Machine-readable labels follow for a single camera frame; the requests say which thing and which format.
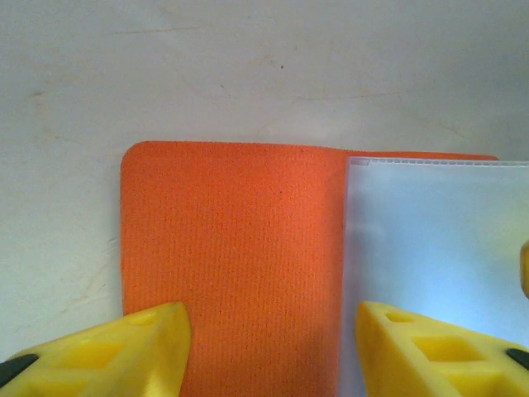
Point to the orange fabric card holder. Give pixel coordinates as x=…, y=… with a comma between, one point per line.
x=248, y=231

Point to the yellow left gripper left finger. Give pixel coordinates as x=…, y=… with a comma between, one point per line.
x=115, y=360

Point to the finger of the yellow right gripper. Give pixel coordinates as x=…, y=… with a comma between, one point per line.
x=525, y=269

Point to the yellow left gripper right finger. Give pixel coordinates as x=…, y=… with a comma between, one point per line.
x=421, y=364

